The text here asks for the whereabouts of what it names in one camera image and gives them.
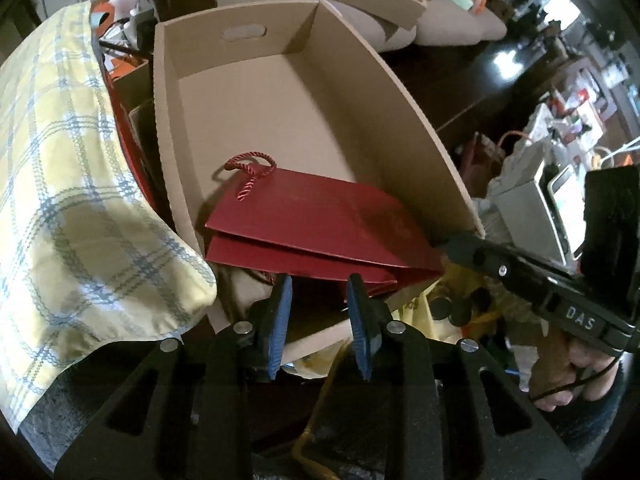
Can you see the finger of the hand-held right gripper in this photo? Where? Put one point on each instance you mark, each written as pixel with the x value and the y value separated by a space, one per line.
pixel 480 255

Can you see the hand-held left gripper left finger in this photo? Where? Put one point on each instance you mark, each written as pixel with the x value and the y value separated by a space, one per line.
pixel 280 320

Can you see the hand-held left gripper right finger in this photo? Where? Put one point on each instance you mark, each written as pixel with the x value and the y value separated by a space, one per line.
pixel 357 325

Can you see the dark red paper gift bag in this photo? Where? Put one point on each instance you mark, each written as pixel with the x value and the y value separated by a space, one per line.
pixel 310 220

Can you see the large cardboard box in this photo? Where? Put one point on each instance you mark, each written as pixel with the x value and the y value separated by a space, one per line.
pixel 280 110

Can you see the person's right hand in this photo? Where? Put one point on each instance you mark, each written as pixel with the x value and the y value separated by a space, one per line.
pixel 592 367

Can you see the white crackle patterned box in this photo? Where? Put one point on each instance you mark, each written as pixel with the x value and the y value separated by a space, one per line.
pixel 525 220

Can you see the dark round lid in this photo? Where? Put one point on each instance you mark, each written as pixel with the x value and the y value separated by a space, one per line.
pixel 461 315
pixel 441 308

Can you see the pile of assorted household clutter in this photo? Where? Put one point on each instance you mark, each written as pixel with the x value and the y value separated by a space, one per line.
pixel 580 105

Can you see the red carton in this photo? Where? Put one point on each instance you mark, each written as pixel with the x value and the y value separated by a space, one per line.
pixel 135 150

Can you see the brown sofa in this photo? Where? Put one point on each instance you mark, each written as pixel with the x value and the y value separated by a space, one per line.
pixel 450 30

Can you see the yellow plaid tablecloth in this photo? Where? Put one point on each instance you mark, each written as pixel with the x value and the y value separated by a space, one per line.
pixel 75 185

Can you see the shallow cardboard tray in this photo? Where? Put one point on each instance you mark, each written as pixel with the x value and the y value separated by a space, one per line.
pixel 350 0

